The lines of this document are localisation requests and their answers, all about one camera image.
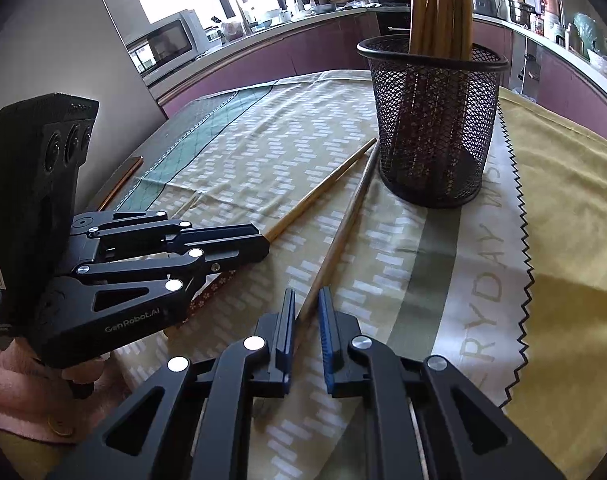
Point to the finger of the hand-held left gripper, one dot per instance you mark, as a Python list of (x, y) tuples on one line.
[(223, 237), (158, 270)]

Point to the bunch of wooden chopsticks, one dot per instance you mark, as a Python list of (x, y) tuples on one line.
[(438, 10)]

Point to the purple kitchen cabinets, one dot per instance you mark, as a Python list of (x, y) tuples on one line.
[(308, 50)]

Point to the plain brown wooden chopstick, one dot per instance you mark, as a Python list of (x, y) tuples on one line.
[(338, 235)]

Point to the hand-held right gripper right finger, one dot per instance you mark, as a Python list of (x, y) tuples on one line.
[(327, 340)]

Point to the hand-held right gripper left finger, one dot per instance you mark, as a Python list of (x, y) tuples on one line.
[(286, 340)]

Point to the grey refrigerator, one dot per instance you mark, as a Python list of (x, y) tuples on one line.
[(58, 35)]

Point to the chrome kitchen faucet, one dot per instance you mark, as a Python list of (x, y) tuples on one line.
[(241, 7)]

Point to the steel cooking pot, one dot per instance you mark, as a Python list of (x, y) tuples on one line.
[(521, 10)]

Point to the silver microwave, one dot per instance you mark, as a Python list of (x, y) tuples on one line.
[(166, 45)]

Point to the floral-end wooden chopstick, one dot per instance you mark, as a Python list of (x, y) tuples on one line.
[(323, 187)]

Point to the black built-in oven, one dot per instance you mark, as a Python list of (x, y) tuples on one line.
[(391, 22)]

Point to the person's left hand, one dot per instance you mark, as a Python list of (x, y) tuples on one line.
[(80, 372)]

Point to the patterned beige tablecloth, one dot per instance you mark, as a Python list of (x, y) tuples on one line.
[(283, 135)]

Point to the black mesh holder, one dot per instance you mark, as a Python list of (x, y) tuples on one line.
[(398, 125)]

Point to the plain yellow tablecloth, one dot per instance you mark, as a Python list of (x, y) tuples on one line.
[(573, 210)]

